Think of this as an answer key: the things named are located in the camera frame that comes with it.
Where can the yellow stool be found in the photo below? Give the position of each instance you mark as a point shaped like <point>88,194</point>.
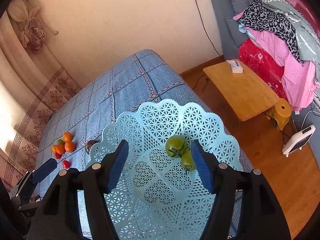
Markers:
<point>280,113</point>

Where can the grey green quilt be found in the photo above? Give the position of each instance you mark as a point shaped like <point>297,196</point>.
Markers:
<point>307,39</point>

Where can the orange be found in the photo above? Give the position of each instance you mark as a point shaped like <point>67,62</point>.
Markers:
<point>54,149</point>
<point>60,149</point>
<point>70,146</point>
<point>67,136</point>

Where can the large green tomato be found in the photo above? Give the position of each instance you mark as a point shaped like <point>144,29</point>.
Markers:
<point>176,146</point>

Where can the beige patterned curtain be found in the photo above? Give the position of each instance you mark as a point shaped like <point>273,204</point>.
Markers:
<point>33,87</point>

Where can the red tomato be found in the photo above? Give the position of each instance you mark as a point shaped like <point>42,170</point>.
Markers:
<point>57,155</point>
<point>66,164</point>

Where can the red blanket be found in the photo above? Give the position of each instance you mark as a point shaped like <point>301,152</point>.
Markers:
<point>260,62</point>

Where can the wooden low table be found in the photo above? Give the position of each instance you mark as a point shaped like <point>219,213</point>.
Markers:
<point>246,93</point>

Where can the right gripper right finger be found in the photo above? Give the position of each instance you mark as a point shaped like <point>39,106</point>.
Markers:
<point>245,206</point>

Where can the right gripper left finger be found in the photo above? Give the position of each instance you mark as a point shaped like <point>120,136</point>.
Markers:
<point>58,216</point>

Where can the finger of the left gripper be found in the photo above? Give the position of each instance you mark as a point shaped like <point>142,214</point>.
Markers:
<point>44,170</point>

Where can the white electric heater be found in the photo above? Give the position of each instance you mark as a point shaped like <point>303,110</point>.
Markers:
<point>298,140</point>

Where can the pink bedding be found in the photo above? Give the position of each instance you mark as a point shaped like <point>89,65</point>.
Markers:
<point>298,79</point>

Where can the white tissue box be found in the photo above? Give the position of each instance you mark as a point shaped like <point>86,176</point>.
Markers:
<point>235,66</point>

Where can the dark brown avocado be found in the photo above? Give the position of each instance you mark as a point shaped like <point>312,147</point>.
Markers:
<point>89,145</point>

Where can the blue patterned bed cover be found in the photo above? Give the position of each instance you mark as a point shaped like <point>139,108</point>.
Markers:
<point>145,102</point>

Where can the grey cushion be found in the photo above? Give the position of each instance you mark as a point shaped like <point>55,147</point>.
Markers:
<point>231,37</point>

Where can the curtain tieback tassel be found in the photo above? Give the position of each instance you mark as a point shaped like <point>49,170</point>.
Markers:
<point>27,16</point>

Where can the leopard print cloth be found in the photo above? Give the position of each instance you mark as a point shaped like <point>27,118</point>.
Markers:
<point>259,18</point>

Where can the light blue plastic basket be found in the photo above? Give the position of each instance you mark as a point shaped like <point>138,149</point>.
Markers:
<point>155,198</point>

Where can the small green tomato back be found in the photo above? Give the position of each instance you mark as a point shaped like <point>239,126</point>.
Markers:
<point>60,142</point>

